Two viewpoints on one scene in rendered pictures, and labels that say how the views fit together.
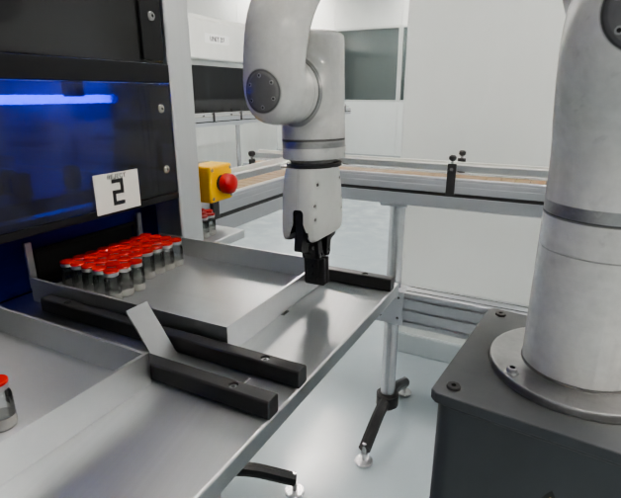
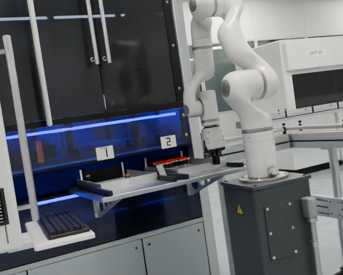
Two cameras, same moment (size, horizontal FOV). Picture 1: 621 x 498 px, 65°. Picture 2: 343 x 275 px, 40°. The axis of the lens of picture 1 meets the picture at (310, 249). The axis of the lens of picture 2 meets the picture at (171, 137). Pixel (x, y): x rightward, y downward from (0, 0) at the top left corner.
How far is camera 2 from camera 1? 160 cm
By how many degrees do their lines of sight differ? 37
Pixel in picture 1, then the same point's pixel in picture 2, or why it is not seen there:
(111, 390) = (147, 178)
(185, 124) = (193, 119)
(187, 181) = (195, 138)
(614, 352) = (254, 166)
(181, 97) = not seen: hidden behind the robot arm
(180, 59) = not seen: hidden behind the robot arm
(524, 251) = not seen: outside the picture
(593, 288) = (246, 149)
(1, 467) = (125, 184)
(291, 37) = (189, 96)
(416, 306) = not seen: outside the picture
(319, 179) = (208, 131)
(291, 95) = (191, 109)
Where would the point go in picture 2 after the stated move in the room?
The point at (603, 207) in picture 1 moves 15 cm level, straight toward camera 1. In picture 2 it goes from (243, 129) to (208, 134)
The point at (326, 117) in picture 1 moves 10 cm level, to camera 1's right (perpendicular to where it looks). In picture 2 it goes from (207, 113) to (228, 111)
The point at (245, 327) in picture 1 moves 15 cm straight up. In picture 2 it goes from (184, 171) to (180, 137)
